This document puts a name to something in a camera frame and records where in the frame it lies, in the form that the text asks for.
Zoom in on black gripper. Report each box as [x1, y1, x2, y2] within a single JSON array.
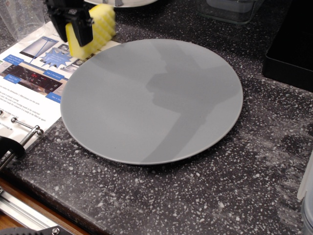
[[44, 0, 93, 47]]

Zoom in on yellow foam sponge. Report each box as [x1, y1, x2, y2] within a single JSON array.
[[66, 3, 115, 60]]

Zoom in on white plate with cutlery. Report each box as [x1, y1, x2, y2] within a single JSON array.
[[85, 0, 157, 8]]

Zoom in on grey round plate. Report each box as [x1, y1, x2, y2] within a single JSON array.
[[61, 39, 243, 165]]

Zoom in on clear plastic bag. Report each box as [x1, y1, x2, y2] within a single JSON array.
[[0, 0, 45, 43]]

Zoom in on laminated instruction sheet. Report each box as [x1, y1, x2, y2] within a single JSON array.
[[0, 21, 121, 150]]

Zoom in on metal screw clamp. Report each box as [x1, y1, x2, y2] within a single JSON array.
[[0, 117, 44, 171]]

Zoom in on clear glass container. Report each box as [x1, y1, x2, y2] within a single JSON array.
[[196, 0, 264, 25]]

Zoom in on black tray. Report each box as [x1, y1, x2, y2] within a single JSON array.
[[262, 0, 313, 92]]

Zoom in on translucent plastic container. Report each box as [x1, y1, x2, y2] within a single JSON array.
[[297, 153, 313, 235]]

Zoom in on aluminium rail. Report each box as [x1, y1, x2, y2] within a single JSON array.
[[0, 188, 58, 231]]

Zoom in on black base bracket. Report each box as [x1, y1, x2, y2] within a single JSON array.
[[0, 226, 72, 235]]

